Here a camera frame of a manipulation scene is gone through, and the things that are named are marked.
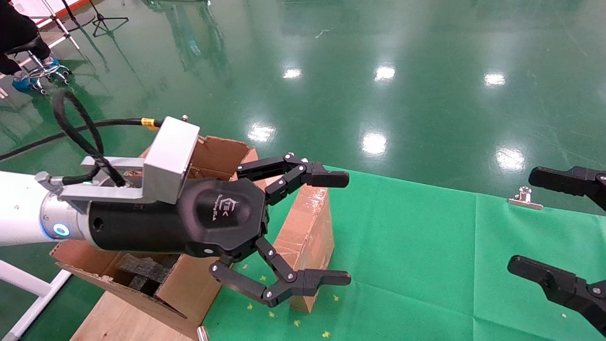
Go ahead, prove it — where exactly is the black cable with yellow tag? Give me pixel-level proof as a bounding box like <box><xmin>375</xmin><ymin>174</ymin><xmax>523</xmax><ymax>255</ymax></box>
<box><xmin>0</xmin><ymin>88</ymin><xmax>164</xmax><ymax>188</ymax></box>

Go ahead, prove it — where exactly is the black stool with chrome base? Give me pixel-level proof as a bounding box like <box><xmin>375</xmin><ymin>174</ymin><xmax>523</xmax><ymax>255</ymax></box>
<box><xmin>4</xmin><ymin>36</ymin><xmax>72</xmax><ymax>95</ymax></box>

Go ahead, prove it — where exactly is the white tube frame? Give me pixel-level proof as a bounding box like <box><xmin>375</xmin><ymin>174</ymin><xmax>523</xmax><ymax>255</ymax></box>
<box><xmin>0</xmin><ymin>260</ymin><xmax>71</xmax><ymax>341</ymax></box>

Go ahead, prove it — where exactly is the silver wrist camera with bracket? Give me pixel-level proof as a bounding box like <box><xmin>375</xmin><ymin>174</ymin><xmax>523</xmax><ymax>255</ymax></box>
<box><xmin>59</xmin><ymin>116</ymin><xmax>201</xmax><ymax>214</ymax></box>

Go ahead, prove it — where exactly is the large open cardboard carton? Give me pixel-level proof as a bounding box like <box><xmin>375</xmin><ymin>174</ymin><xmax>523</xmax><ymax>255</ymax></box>
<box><xmin>50</xmin><ymin>136</ymin><xmax>266</xmax><ymax>339</ymax></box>

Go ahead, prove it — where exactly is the person in black clothes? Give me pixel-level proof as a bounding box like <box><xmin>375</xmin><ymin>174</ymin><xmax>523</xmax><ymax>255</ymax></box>
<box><xmin>0</xmin><ymin>0</ymin><xmax>62</xmax><ymax>93</ymax></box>

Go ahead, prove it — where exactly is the black round base stand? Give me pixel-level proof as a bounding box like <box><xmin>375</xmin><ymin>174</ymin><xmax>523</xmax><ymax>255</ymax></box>
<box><xmin>61</xmin><ymin>0</ymin><xmax>96</xmax><ymax>32</ymax></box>

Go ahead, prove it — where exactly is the small taped cardboard box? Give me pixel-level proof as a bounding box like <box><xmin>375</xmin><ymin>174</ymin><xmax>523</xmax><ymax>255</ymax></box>
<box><xmin>272</xmin><ymin>184</ymin><xmax>335</xmax><ymax>314</ymax></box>

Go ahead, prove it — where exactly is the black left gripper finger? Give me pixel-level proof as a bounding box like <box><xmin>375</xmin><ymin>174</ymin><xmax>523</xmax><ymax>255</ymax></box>
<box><xmin>209</xmin><ymin>237</ymin><xmax>352</xmax><ymax>308</ymax></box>
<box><xmin>236</xmin><ymin>153</ymin><xmax>350</xmax><ymax>206</ymax></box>

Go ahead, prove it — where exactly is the black tripod stand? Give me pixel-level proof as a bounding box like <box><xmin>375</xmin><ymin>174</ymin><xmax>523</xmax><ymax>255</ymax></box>
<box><xmin>90</xmin><ymin>0</ymin><xmax>129</xmax><ymax>37</ymax></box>

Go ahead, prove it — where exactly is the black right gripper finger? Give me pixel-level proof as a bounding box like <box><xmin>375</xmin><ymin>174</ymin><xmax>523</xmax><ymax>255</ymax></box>
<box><xmin>528</xmin><ymin>166</ymin><xmax>606</xmax><ymax>211</ymax></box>
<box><xmin>508</xmin><ymin>255</ymin><xmax>606</xmax><ymax>334</ymax></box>

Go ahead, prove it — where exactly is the green cloth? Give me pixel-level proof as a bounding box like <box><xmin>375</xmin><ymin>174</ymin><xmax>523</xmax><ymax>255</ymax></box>
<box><xmin>203</xmin><ymin>163</ymin><xmax>606</xmax><ymax>341</ymax></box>

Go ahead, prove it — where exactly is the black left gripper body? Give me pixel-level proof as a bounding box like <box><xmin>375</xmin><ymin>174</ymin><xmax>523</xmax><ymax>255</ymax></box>
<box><xmin>87</xmin><ymin>178</ymin><xmax>270</xmax><ymax>260</ymax></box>

